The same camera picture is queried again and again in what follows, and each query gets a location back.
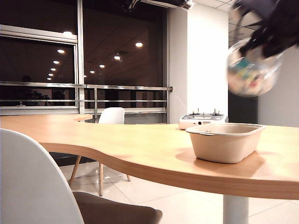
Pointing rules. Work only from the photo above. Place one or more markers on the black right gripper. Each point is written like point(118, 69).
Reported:
point(280, 35)

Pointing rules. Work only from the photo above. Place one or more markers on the clear plastic jar of clips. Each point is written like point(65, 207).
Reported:
point(252, 77)

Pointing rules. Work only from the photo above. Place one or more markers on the beige rectangular paper pulp container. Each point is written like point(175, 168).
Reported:
point(224, 147)

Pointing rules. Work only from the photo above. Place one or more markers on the dark door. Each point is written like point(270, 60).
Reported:
point(243, 109)

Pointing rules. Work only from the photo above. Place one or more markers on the white remote controller with joysticks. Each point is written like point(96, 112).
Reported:
point(189, 121)

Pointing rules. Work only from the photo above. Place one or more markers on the steel window railing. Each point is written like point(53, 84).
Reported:
point(116, 88)

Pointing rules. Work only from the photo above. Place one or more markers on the white chair with wooden legs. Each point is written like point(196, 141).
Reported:
point(112, 116)

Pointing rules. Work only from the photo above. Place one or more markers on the white chair with brown cushion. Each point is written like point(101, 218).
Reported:
point(28, 175)

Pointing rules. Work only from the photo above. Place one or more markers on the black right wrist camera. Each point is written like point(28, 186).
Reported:
point(259, 5)

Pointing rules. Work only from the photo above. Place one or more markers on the white table pedestal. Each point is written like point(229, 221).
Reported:
point(234, 210)

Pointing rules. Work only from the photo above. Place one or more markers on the metal window frame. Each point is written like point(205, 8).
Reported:
point(80, 58)

